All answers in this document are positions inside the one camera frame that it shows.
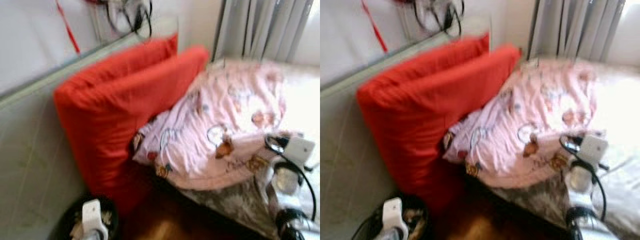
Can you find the pink cartoon print blanket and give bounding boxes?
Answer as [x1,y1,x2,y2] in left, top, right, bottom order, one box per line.
[442,60,608,190]
[132,62,306,191]

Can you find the large red fabric cushion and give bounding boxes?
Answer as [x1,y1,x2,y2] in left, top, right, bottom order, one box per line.
[370,32,491,83]
[356,44,522,213]
[53,45,210,216]
[67,34,179,86]

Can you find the grey pleated curtain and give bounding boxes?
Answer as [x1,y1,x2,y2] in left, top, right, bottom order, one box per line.
[212,0,316,63]
[527,0,626,63]

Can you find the red hanging tassel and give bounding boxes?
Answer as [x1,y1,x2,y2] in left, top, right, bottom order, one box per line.
[361,0,388,53]
[55,0,82,55]

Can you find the black round waste bin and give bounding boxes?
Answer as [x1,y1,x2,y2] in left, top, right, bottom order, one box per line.
[352,194,431,240]
[55,195,120,240]

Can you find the bed with beige floral sheet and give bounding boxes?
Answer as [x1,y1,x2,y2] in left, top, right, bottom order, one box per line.
[480,56,640,240]
[175,57,321,240]

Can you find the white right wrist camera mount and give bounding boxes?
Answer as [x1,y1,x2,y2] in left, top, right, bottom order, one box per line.
[575,134,609,168]
[282,136,317,168]

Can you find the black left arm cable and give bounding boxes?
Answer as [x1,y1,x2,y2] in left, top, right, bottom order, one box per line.
[352,215,386,240]

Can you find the black coiled wall cable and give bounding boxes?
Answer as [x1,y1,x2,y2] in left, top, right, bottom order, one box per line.
[105,0,153,38]
[415,0,466,37]

